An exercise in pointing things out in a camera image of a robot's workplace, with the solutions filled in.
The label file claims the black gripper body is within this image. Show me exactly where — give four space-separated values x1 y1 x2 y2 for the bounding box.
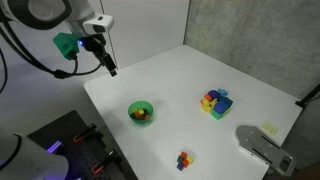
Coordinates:
79 33 108 55

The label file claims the green bowl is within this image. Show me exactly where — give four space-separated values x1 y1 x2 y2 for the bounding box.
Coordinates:
127 100 155 125

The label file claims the large green block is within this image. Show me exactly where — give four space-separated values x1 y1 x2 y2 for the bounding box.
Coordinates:
210 107 232 121

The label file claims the red black clamp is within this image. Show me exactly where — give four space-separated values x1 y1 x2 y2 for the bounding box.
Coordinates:
72 123 104 144
91 150 123 176

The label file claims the black equipment base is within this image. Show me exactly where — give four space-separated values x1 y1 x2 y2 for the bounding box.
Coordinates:
27 110 138 180

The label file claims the yellow toy piece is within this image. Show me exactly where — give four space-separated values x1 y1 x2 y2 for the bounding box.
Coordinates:
200 98 218 114

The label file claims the purple ball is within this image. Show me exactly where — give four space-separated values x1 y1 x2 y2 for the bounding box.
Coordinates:
207 89 221 101

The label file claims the large blue cube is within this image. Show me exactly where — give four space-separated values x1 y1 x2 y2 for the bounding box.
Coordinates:
213 100 230 115

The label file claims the teal cube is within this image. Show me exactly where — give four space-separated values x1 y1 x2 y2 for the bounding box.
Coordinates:
220 96 234 109

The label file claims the yellow sticky note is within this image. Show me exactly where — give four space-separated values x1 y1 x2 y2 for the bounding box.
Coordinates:
260 122 279 136

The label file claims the grey metal plate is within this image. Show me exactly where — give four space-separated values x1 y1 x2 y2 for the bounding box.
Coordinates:
235 124 297 177

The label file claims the black stand bar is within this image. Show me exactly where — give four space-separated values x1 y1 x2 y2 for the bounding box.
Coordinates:
295 83 320 109

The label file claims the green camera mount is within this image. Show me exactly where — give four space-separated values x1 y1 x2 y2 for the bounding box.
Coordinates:
52 32 81 61

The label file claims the black cable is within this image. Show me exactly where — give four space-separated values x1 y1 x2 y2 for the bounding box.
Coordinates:
0 13 103 94

